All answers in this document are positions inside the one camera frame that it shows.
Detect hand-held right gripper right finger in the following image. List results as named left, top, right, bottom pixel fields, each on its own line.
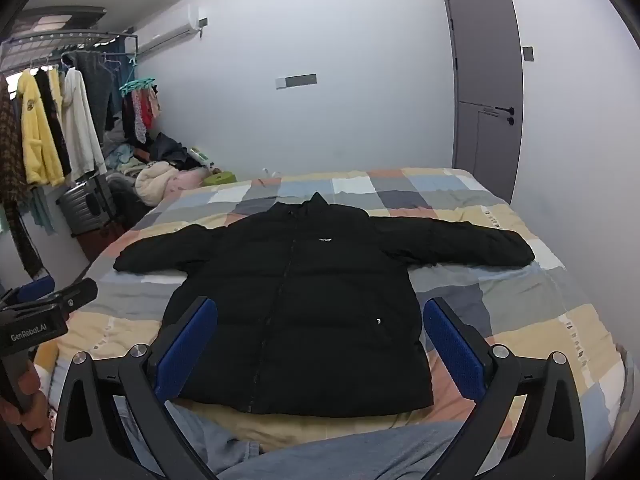
left=422, top=296, right=586, bottom=480

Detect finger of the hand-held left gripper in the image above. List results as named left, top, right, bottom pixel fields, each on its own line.
left=10, top=278, right=99, bottom=317
left=0, top=275, right=56, bottom=306

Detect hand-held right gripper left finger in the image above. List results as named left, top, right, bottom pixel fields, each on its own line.
left=50, top=296, right=219, bottom=480

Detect black puffer jacket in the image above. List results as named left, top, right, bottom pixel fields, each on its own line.
left=113, top=191, right=536, bottom=418

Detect pile of mixed clothes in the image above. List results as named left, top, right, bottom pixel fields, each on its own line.
left=102, top=125, right=151, bottom=178

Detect metal clothes rack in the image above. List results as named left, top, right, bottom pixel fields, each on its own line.
left=0, top=31, right=139, bottom=76

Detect person's left hand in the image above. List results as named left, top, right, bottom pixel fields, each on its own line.
left=0, top=360, right=53, bottom=453

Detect bed with patchwork sheet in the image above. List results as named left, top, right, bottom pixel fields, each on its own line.
left=35, top=166, right=628, bottom=461

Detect silver suitcase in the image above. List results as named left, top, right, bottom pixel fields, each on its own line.
left=56, top=172, right=126, bottom=235

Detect cream fluffy garment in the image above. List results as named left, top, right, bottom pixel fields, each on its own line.
left=135, top=162, right=181, bottom=206

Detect brown patterned garment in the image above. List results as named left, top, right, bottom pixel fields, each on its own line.
left=0, top=75, right=43, bottom=278

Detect yellow hoodie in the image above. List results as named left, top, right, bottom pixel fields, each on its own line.
left=16, top=69, right=66, bottom=187

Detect person's blue jeans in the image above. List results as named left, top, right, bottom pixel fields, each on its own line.
left=165, top=402, right=463, bottom=480

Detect white hoodie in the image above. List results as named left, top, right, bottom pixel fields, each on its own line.
left=60, top=66, right=107, bottom=181

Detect black hanging garment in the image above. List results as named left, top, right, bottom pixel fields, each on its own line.
left=35, top=69, right=72, bottom=176

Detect black crumpled garment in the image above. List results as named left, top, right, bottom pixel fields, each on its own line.
left=149, top=132, right=201, bottom=168

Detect dark grey hanging sweater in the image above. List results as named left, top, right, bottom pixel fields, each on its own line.
left=62, top=51, right=117, bottom=133

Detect green clip hanger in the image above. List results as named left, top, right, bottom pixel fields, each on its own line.
left=119, top=55, right=157, bottom=95

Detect white air conditioner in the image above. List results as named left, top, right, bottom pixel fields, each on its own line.
left=134, top=4, right=201, bottom=53

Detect grey door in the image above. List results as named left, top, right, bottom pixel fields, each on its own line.
left=444, top=0, right=525, bottom=206

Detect grey and white wall panel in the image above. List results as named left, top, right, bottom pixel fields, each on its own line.
left=275, top=73, right=317, bottom=90

